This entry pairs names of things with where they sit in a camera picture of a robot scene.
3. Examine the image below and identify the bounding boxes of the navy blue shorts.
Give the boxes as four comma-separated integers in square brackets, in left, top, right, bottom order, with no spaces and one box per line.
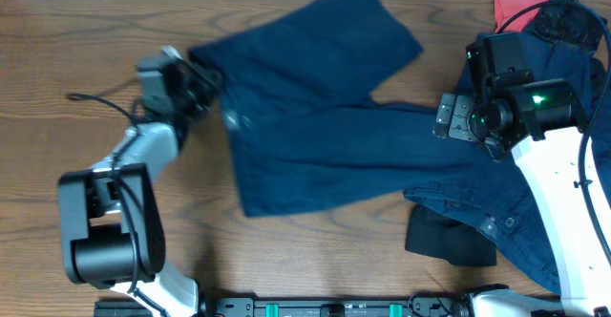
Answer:
[189,0,483,217]

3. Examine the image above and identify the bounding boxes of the black cloth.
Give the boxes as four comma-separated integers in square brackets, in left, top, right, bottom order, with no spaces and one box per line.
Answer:
[405,205,497,267]

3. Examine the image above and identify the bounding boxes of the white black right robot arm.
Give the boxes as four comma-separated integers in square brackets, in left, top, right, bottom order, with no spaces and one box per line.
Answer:
[432,71,610,316]

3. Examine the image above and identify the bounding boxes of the red cloth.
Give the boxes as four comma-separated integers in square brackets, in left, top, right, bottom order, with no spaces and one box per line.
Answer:
[493,0,562,34]

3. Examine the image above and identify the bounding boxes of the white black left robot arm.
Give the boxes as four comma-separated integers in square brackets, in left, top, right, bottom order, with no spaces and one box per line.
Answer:
[58,55,222,316]

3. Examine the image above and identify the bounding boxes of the black patterned garment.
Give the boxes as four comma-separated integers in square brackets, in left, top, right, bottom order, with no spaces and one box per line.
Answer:
[522,0,611,98]

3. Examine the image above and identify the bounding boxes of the blue denim jeans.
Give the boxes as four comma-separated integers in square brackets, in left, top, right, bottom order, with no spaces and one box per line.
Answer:
[404,33,610,293]

